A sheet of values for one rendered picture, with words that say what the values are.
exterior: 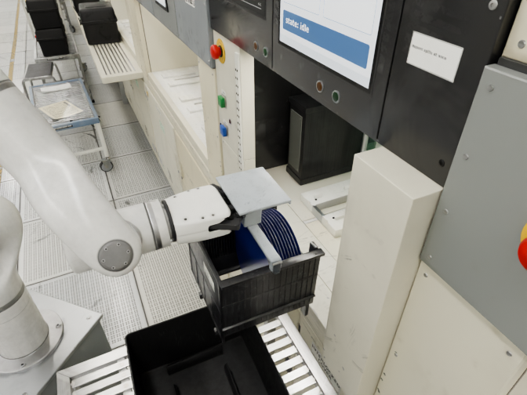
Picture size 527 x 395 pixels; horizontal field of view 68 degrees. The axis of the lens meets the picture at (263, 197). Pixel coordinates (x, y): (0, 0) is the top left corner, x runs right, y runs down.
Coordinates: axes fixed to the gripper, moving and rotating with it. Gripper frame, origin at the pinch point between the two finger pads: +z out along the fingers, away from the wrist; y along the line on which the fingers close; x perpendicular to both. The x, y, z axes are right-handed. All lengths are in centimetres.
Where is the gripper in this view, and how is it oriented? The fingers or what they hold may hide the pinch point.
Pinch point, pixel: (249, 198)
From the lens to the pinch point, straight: 72.1
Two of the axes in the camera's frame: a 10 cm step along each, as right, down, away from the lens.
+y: 4.3, 5.5, -7.2
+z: 9.0, -2.6, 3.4
